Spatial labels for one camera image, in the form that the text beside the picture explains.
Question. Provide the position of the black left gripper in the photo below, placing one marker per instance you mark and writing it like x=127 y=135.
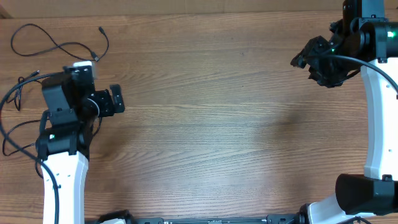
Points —
x=108 y=109

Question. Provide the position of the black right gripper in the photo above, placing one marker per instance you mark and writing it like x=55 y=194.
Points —
x=318 y=48

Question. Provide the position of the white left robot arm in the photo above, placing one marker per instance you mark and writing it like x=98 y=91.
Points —
x=64 y=147

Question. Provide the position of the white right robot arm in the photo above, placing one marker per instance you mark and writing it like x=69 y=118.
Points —
x=373 y=193

